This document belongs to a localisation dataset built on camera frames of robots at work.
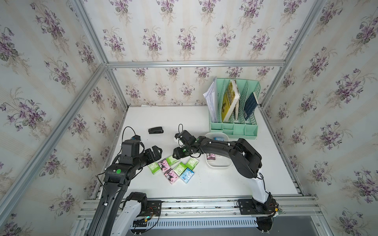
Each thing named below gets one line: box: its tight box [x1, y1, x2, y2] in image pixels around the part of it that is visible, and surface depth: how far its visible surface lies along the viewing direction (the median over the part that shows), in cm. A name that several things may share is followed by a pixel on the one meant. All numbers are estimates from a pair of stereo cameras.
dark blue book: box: [243, 91, 259, 121], surface depth 107 cm
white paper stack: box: [202, 76, 219, 123], surface depth 92 cm
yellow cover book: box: [221, 79, 241, 123], surface depth 100 cm
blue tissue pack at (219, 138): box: [213, 137, 225, 142], surface depth 99 cm
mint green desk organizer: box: [208, 78, 261, 140], surface depth 106 cm
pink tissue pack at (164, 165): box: [157, 158, 171, 173], surface depth 88 cm
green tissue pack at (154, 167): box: [147, 161, 161, 175], surface depth 86 cm
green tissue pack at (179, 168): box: [172, 162, 188, 177], surface depth 86 cm
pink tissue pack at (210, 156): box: [206, 153, 216, 160], surface depth 90 cm
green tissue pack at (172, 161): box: [165, 155, 181, 167], surface depth 89 cm
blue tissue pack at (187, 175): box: [179, 167, 195, 184], surface depth 84 cm
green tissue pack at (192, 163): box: [186, 157, 199, 171], surface depth 88 cm
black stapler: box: [148, 126, 164, 135], surface depth 104 cm
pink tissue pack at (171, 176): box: [163, 168, 179, 185], surface depth 83 cm
